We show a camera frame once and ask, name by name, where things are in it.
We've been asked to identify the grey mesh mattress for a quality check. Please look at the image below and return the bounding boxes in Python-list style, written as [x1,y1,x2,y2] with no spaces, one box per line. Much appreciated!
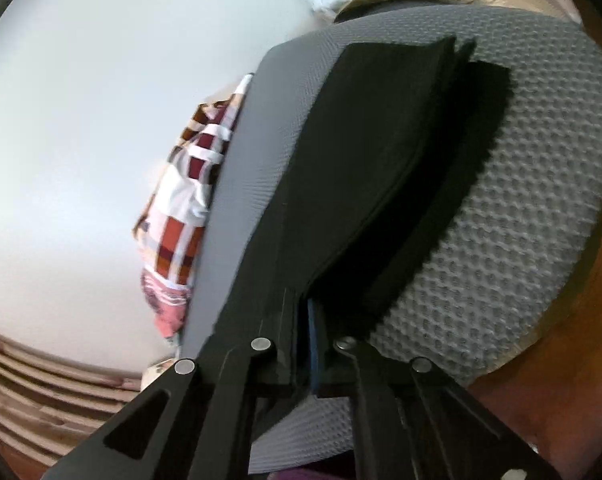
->
[178,2,602,476]

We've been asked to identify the black pants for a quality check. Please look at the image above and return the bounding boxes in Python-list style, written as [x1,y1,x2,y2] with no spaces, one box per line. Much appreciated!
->
[208,35,512,361]

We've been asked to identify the white floral cloth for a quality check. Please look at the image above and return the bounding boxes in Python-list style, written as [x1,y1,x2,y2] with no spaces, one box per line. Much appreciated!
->
[140,356,178,390]

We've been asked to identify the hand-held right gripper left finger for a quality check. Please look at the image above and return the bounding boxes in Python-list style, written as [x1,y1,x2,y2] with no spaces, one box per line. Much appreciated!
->
[44,286,303,480]

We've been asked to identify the beige patterned curtain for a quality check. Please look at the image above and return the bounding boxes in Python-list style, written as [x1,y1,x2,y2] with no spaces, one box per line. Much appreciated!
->
[0,326,149,467]

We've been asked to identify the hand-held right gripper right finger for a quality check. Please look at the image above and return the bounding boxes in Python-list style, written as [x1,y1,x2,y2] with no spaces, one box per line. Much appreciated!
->
[306,300,566,480]

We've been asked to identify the pink striped pillow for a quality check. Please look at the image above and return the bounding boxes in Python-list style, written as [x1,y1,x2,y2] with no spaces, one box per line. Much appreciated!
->
[132,74,255,339]

